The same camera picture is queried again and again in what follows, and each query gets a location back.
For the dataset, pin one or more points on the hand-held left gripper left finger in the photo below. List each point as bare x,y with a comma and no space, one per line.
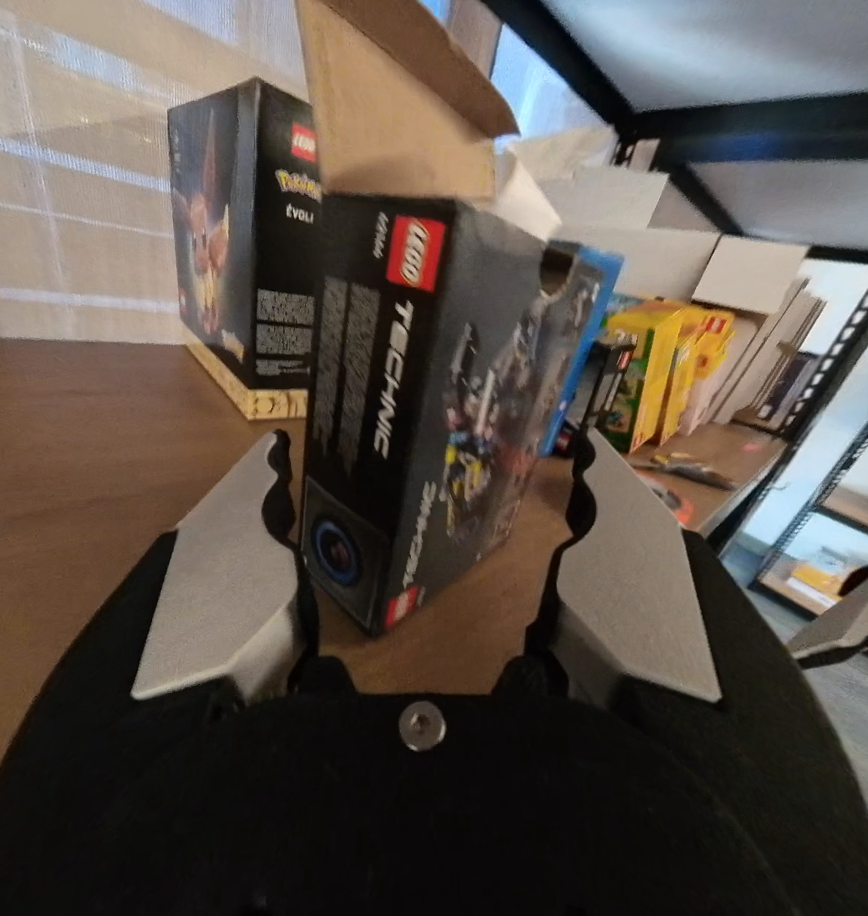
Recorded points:
219,601

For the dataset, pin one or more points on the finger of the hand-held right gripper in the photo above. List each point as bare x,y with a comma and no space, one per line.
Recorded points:
856,622

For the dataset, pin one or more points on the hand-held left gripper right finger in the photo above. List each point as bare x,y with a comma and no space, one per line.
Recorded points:
634,601

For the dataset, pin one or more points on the orange tape roll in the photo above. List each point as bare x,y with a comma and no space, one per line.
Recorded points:
683,512

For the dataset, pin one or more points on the grey black vehicle toy box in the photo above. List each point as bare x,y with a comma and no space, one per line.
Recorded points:
420,401

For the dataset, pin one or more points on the wooden desk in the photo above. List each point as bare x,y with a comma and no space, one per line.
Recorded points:
83,465

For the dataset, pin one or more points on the grey yellow scissors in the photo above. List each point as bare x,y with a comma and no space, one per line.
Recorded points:
691,471

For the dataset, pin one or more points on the small black toy box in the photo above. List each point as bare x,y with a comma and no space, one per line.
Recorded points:
613,386

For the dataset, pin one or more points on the yellow green toy box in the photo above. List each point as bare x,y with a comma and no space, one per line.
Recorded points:
656,372

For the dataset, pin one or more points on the small yellow toy box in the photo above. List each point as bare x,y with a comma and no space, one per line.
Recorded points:
706,358

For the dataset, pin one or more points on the blue toy box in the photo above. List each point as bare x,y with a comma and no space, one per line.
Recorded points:
584,343

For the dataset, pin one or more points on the black toy box fox picture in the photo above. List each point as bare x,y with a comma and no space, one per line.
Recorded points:
262,250

